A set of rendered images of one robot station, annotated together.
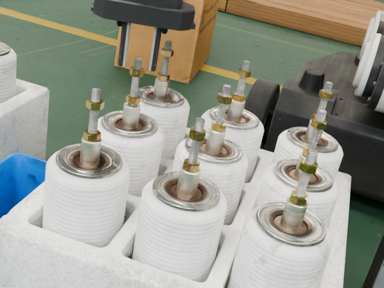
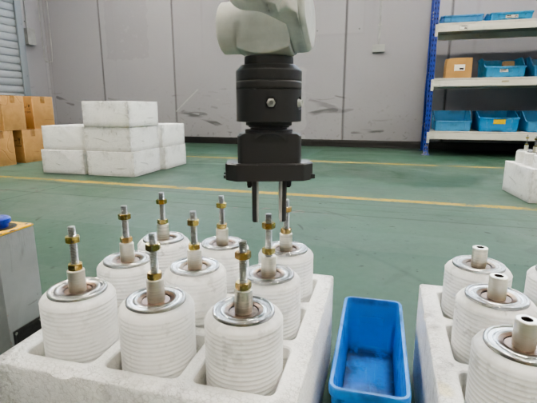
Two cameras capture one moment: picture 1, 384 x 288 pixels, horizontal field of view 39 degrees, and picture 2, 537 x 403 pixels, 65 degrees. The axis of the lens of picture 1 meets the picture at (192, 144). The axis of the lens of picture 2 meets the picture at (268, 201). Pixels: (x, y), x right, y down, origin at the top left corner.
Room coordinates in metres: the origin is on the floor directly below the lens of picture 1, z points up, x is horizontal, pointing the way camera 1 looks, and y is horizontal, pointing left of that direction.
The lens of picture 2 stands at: (1.24, 0.11, 0.49)
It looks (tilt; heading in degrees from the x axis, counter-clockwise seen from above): 13 degrees down; 183
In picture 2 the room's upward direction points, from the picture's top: straight up
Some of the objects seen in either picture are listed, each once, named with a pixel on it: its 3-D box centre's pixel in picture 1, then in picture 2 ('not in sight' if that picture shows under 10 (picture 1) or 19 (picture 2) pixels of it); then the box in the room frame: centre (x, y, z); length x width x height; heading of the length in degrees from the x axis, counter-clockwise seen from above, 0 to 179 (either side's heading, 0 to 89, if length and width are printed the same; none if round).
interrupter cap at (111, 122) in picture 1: (130, 124); (268, 274); (0.65, 0.09, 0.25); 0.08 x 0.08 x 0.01
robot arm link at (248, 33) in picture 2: not in sight; (264, 48); (0.64, 0.08, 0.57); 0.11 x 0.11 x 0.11; 79
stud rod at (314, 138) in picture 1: (314, 138); (125, 229); (0.60, -0.14, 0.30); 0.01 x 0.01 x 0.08
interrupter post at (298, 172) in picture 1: (306, 166); (127, 252); (0.60, -0.14, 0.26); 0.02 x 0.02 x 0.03
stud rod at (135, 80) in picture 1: (135, 86); (268, 238); (0.65, 0.09, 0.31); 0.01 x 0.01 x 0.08
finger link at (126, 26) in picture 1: (122, 40); (284, 199); (0.65, 0.11, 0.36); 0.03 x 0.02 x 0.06; 6
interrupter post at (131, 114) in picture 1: (131, 115); (268, 265); (0.65, 0.09, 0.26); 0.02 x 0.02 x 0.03
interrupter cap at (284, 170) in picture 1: (303, 175); (127, 260); (0.60, -0.14, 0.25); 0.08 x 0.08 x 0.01
